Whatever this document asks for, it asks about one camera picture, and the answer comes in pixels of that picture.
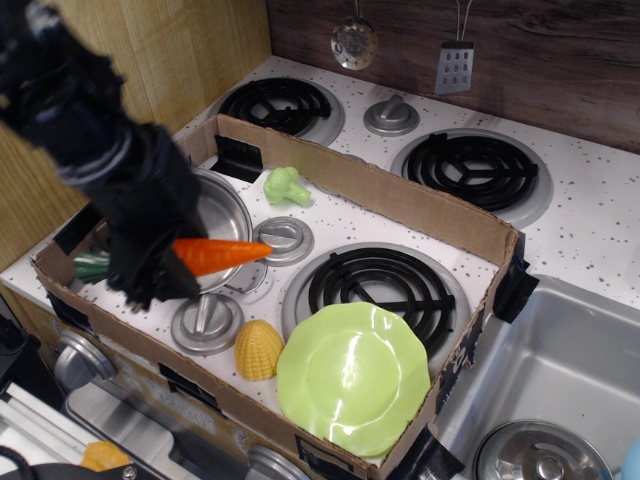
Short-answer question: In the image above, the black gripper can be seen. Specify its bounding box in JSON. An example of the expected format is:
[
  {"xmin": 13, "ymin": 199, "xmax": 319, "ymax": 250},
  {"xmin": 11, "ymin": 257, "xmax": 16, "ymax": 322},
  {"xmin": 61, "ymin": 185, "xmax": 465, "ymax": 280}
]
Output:
[{"xmin": 86, "ymin": 124, "xmax": 207, "ymax": 311}]

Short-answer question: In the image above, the black cable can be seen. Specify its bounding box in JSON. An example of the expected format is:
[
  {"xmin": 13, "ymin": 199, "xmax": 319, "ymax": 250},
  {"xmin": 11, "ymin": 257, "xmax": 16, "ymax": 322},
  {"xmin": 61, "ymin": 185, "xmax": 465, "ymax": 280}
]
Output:
[{"xmin": 0, "ymin": 444, "xmax": 33, "ymax": 480}]

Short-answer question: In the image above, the silver knob front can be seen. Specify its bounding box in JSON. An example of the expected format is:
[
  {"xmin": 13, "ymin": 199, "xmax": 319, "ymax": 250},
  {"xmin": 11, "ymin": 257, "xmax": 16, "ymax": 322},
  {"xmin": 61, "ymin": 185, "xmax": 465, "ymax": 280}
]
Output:
[{"xmin": 171, "ymin": 293, "xmax": 245, "ymax": 356}]

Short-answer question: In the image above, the back right black burner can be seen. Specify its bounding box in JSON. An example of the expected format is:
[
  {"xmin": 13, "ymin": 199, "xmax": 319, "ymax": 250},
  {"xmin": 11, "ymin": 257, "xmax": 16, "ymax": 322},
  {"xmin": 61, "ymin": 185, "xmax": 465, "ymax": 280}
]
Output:
[{"xmin": 390, "ymin": 128, "xmax": 553, "ymax": 229}]

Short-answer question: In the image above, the silver pot lid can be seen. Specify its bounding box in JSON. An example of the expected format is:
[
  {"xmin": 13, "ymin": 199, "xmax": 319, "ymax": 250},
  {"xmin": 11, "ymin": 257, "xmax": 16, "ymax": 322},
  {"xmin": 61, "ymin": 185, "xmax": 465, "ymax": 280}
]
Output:
[{"xmin": 472, "ymin": 420, "xmax": 614, "ymax": 479}]

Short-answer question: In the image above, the hanging slotted metal spoon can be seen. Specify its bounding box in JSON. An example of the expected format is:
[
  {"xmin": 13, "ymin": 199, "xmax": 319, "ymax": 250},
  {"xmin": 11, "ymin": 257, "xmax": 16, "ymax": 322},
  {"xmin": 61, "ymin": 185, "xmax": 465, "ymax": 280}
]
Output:
[{"xmin": 330, "ymin": 1, "xmax": 378, "ymax": 71}]

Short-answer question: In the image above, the orange toy carrot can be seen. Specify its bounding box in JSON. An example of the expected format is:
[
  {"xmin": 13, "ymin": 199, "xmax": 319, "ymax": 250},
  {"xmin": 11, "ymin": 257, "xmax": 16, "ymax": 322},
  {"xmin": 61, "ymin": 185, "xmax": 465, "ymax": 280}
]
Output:
[{"xmin": 73, "ymin": 238, "xmax": 273, "ymax": 284}]

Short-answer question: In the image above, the silver oven knob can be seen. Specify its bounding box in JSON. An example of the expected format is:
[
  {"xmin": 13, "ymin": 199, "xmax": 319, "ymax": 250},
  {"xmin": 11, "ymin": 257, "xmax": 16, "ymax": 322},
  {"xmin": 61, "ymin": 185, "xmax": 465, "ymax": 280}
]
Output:
[
  {"xmin": 54, "ymin": 330, "xmax": 117, "ymax": 391},
  {"xmin": 245, "ymin": 445, "xmax": 310, "ymax": 480}
]

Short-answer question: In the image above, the grey toy sink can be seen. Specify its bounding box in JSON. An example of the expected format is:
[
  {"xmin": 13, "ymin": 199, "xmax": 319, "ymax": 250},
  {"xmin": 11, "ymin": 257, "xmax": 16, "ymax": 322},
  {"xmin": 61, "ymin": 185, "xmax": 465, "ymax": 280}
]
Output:
[{"xmin": 436, "ymin": 277, "xmax": 639, "ymax": 479}]

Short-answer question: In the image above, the stainless steel pot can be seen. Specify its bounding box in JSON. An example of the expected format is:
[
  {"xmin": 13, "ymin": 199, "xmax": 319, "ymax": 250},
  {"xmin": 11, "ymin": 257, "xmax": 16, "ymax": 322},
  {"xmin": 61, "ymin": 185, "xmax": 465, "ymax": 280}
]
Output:
[{"xmin": 194, "ymin": 168, "xmax": 267, "ymax": 294}]

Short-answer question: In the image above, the orange toy piece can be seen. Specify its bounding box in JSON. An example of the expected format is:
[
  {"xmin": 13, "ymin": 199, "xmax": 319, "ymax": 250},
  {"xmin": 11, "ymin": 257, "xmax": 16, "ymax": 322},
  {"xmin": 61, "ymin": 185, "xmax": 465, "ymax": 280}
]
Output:
[{"xmin": 80, "ymin": 441, "xmax": 131, "ymax": 472}]

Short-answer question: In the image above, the yellow toy corn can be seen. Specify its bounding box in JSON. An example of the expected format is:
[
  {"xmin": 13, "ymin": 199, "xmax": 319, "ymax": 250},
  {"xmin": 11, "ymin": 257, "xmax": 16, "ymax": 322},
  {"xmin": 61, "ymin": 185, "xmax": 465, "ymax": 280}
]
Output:
[{"xmin": 234, "ymin": 320, "xmax": 284, "ymax": 381}]

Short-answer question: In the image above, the silver oven knob bottom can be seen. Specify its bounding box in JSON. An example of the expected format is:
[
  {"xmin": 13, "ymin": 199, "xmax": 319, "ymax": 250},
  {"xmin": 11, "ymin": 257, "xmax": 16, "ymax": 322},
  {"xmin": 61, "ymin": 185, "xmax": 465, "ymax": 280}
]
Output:
[{"xmin": 245, "ymin": 445, "xmax": 310, "ymax": 480}]

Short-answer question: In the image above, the brown cardboard fence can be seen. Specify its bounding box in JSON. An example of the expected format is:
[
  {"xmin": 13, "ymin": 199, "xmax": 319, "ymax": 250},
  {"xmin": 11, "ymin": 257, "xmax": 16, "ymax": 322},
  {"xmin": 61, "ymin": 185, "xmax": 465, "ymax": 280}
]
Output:
[{"xmin": 33, "ymin": 115, "xmax": 524, "ymax": 479}]

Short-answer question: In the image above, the light green plastic plate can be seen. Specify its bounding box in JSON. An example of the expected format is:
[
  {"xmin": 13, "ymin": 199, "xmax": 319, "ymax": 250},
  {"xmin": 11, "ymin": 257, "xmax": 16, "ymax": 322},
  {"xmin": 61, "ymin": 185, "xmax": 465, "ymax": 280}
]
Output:
[{"xmin": 277, "ymin": 302, "xmax": 431, "ymax": 458}]

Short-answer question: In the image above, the silver knob back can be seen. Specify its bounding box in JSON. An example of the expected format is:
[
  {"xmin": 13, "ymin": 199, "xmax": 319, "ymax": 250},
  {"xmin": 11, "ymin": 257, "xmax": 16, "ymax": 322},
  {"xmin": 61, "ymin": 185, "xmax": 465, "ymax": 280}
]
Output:
[{"xmin": 363, "ymin": 94, "xmax": 420, "ymax": 137}]

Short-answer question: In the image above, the light blue object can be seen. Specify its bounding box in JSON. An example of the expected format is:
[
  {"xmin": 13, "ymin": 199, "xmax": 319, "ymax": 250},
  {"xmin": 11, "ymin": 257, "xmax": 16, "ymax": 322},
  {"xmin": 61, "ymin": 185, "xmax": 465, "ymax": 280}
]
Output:
[{"xmin": 621, "ymin": 439, "xmax": 640, "ymax": 480}]

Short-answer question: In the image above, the silver knob centre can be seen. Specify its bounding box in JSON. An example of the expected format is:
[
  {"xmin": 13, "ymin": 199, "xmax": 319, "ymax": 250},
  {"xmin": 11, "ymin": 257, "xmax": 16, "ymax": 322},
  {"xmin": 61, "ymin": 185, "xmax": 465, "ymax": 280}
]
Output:
[{"xmin": 253, "ymin": 216, "xmax": 315, "ymax": 267}]

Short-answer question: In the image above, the silver oven knob left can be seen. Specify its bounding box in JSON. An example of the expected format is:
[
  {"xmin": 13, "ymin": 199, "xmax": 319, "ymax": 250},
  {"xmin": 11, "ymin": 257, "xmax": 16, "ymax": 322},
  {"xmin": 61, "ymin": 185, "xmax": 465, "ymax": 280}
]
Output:
[{"xmin": 54, "ymin": 330, "xmax": 117, "ymax": 391}]

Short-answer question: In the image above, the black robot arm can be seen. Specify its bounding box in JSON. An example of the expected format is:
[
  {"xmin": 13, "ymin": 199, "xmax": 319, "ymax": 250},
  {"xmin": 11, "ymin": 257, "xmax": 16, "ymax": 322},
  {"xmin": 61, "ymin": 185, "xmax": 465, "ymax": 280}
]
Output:
[{"xmin": 1, "ymin": 1, "xmax": 206, "ymax": 309}]

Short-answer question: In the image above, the hanging metal spatula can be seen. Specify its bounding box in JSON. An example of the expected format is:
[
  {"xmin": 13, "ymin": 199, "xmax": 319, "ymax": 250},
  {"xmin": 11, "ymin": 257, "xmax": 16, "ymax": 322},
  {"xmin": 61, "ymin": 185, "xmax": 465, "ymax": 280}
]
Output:
[{"xmin": 434, "ymin": 1, "xmax": 475, "ymax": 95}]

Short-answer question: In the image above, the green toy broccoli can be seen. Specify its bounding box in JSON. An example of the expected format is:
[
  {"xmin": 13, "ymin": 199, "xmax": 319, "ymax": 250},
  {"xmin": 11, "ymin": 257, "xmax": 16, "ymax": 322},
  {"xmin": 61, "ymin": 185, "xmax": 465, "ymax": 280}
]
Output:
[{"xmin": 263, "ymin": 167, "xmax": 311, "ymax": 206}]

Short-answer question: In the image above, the front right black burner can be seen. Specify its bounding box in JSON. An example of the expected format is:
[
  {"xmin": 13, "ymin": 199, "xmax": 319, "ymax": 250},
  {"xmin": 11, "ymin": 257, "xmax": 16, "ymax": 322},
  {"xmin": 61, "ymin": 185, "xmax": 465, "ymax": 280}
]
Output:
[{"xmin": 281, "ymin": 242, "xmax": 471, "ymax": 377}]

